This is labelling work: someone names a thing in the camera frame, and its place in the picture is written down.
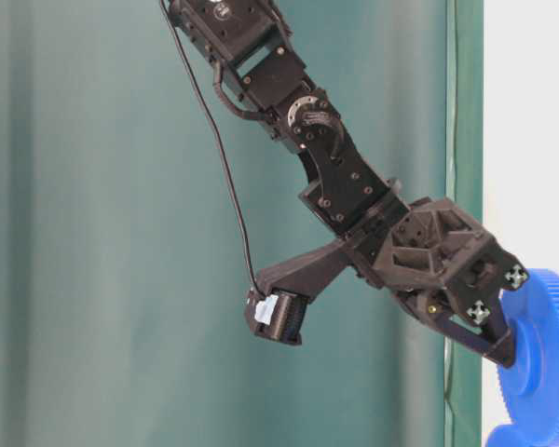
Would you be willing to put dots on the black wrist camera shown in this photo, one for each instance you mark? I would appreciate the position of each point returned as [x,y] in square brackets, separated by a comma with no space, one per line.
[276,309]

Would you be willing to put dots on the green cloth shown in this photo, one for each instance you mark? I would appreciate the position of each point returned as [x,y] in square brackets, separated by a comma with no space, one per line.
[122,282]

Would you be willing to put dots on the large blue gear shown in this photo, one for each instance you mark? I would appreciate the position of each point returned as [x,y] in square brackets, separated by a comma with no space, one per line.
[530,388]

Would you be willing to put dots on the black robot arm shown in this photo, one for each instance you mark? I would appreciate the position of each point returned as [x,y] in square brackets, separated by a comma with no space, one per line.
[259,77]

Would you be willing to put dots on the white board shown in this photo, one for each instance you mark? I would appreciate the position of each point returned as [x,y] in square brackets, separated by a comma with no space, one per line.
[521,129]

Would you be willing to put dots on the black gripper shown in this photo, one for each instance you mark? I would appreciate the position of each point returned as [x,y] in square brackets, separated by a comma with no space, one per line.
[438,262]

